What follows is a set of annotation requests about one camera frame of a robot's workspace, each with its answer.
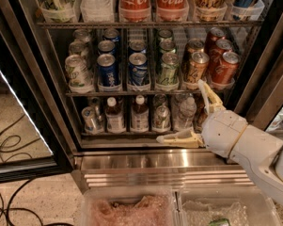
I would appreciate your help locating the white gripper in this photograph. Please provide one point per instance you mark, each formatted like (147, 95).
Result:
(223, 132)

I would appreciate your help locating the blue pepsi can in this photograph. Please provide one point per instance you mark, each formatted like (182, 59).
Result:
(138, 69)
(108, 70)

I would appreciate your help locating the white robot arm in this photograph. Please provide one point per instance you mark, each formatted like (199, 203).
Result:
(261, 156)

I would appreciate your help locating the brown can bottom right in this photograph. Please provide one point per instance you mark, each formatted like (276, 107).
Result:
(201, 117)

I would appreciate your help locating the green can bottom middle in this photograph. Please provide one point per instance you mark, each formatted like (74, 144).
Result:
(161, 118)

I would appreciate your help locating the red can front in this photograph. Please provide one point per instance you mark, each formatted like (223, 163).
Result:
(227, 67)

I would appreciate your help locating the orange gold can front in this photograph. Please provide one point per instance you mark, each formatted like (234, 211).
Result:
(196, 66)

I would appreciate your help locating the blue pepsi can second row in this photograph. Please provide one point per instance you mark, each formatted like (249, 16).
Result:
(137, 46)

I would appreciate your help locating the silver can bottom left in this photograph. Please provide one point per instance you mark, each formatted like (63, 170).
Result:
(92, 123)

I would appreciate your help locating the blue pepsi can left front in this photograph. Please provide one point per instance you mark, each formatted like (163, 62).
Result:
(108, 70)

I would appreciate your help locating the gold bottle top shelf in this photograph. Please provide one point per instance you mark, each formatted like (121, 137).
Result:
(210, 10)

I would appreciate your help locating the white green can front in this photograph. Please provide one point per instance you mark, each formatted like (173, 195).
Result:
(77, 71)

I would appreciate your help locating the glass fridge door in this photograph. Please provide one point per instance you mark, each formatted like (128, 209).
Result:
(30, 147)

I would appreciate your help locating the clear water bottle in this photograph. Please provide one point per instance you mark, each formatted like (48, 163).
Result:
(185, 109)
(97, 11)

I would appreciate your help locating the juice bottle white cap right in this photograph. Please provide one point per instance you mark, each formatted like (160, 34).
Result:
(140, 115)

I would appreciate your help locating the juice bottle white cap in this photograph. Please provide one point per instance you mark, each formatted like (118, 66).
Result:
(114, 115)
(140, 115)

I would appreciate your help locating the clear bin with bubble wrap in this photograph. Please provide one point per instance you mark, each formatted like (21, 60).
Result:
(226, 206)

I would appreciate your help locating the juice bottle white cap left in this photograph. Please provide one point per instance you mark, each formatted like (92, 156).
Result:
(114, 115)

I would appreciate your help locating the red coca-cola bottle right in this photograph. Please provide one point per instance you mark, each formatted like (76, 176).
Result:
(170, 10)

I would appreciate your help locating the red coca-cola bottle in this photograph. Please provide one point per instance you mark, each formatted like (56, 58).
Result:
(170, 10)
(135, 10)

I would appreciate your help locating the blue bottle top right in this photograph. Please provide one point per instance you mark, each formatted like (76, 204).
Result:
(245, 10)

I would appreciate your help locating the clear bin with pink wrap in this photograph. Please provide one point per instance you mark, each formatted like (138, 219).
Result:
(129, 206)

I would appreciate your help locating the red coca-cola bottle left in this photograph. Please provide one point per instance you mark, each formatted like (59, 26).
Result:
(135, 10)

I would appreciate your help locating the clear water bottle top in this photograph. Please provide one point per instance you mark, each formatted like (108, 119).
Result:
(97, 11)

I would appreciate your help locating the green white bottle top left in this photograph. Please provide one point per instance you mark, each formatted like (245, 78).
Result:
(58, 11)

